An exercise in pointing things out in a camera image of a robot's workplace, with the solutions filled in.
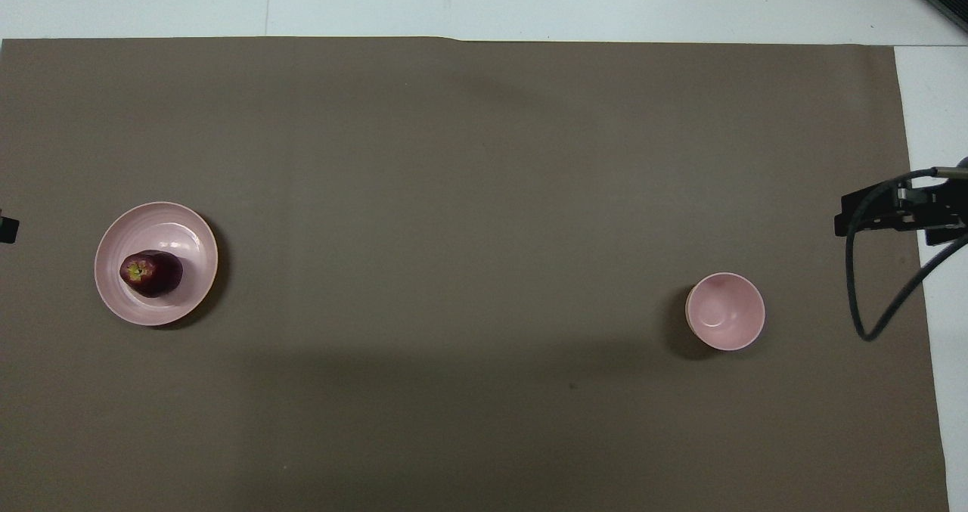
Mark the pink bowl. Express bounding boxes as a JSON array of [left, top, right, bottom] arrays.
[[685, 272, 766, 352]]

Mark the pink plate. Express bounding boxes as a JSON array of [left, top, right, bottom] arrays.
[[94, 201, 219, 327]]

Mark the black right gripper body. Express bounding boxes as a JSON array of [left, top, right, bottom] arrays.
[[910, 178, 968, 247]]

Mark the dark red apple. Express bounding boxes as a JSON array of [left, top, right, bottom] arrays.
[[119, 251, 184, 298]]

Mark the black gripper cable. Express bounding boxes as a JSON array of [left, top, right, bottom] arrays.
[[845, 166, 968, 343]]

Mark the brown table mat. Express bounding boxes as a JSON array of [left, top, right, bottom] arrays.
[[0, 37, 951, 512]]

